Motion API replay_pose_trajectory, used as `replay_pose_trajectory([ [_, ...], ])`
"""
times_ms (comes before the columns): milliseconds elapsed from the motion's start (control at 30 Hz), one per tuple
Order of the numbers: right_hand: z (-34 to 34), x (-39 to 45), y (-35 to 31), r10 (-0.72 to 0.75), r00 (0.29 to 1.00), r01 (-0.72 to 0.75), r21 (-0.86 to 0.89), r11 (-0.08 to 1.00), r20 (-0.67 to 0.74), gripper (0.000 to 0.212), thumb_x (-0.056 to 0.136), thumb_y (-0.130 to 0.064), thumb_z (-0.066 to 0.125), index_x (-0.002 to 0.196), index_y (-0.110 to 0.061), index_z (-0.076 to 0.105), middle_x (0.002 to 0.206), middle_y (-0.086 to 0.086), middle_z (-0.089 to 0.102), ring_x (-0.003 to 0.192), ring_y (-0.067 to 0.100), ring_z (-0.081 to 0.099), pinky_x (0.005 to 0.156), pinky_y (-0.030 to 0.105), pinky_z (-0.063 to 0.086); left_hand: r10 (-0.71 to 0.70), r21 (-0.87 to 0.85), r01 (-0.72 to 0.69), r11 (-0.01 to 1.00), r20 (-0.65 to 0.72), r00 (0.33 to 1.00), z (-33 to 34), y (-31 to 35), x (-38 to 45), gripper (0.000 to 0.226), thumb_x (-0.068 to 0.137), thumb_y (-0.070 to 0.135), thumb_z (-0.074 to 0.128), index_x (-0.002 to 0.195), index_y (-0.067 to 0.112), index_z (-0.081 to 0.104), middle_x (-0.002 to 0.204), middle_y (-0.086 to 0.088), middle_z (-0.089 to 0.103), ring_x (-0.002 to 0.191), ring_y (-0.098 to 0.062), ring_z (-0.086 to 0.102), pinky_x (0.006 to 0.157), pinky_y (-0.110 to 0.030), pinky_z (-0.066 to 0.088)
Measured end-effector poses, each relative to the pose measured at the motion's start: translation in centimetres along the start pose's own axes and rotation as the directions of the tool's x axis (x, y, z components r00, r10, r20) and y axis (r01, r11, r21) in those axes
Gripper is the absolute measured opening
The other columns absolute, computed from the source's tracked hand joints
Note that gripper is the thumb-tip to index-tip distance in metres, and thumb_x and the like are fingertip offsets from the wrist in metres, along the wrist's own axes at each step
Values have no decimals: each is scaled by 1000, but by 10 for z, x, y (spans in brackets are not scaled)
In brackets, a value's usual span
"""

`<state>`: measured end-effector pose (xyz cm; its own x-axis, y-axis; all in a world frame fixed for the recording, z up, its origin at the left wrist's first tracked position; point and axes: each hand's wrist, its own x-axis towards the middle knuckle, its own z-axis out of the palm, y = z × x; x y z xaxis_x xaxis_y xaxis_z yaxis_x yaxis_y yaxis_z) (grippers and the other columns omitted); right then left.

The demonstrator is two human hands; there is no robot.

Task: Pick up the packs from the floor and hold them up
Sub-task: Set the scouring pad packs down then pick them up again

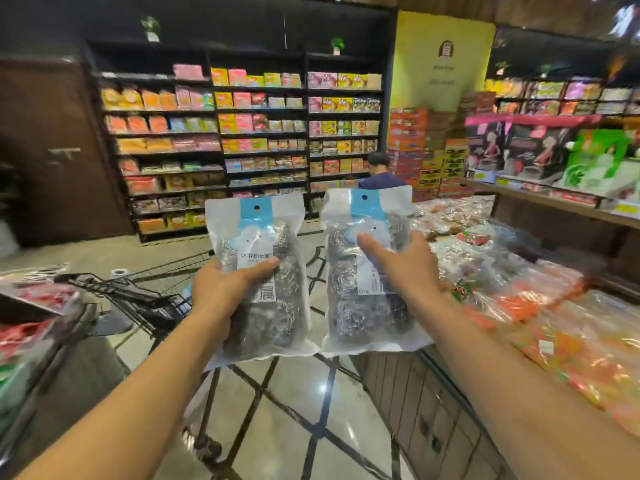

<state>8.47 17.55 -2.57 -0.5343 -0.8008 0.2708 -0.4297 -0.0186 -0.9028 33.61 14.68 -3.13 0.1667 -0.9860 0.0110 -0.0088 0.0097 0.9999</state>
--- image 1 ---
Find rows of biscuit boxes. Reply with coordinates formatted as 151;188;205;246
99;63;383;235

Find metal wire shopping cart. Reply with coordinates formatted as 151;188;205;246
52;249;236;465

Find pile of clear nut bags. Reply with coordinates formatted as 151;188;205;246
412;194;501;241

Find pile of orange candy bags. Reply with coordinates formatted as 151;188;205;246
462;259;640;438

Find scourer pack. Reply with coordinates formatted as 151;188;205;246
319;184;435;358
203;193;321;371

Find yellow-green pillar with sign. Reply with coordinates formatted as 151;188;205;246
389;10;497;115

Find wooden acrylic-bin snack stand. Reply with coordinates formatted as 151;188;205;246
0;264;131;480

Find person's right hand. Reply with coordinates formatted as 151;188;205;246
356;229;442;308

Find pink poster display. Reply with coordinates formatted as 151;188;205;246
463;113;603;188

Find brown wooden door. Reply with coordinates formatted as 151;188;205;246
0;57;133;248

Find white plant pot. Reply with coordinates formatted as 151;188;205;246
0;219;20;261

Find black biscuit shelving unit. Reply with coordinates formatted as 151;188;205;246
82;39;396;245

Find rows of yellow pink packets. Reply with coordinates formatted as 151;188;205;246
485;77;640;117

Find stack of red cartons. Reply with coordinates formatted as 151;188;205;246
387;92;496;203

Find wooden glass-edged display counter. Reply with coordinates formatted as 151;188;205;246
349;194;640;480

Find green poster display box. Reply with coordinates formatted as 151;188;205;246
555;128;640;201

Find dark wooden table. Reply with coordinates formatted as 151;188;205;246
459;177;640;285

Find pile of red candy packets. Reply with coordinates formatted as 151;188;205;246
0;319;56;363

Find person's left hand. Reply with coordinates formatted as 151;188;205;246
189;255;281;341

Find black snack packet shelving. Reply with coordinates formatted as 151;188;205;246
483;24;640;118

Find pile of red stick snacks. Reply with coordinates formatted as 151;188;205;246
15;282;81;311

